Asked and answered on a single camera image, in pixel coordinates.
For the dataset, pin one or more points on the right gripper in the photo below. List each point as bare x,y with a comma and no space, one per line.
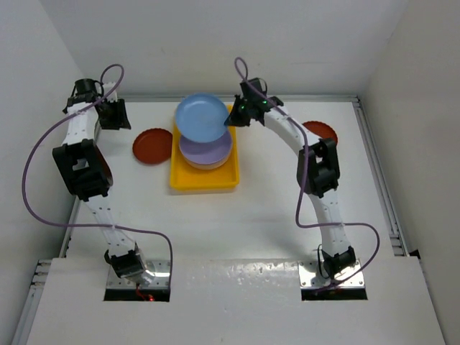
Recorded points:
236,119

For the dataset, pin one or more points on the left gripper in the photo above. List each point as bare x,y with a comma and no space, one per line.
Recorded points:
119,120

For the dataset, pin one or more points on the blue plate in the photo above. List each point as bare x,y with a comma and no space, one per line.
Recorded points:
201,117

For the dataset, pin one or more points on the purple plate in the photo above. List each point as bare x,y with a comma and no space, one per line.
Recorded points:
206,153

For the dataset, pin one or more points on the red scalloped plate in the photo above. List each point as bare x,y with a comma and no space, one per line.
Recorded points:
321,129
153,146

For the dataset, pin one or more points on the peach plate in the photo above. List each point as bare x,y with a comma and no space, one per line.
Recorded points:
211,166

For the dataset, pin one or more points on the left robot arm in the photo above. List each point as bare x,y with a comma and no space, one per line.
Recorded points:
87,175

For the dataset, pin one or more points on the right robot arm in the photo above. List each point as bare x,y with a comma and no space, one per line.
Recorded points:
317,171

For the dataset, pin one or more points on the yellow plastic bin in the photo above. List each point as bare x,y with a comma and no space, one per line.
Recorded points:
188,179

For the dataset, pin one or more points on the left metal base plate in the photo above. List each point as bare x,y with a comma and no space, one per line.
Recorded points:
156,277

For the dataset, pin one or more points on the metal base plate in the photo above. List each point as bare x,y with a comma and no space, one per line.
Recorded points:
313,276
156,277

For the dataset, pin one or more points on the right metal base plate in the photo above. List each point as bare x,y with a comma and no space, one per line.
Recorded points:
313,276

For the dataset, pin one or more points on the aluminium frame rail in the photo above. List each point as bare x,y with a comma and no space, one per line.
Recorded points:
397,237

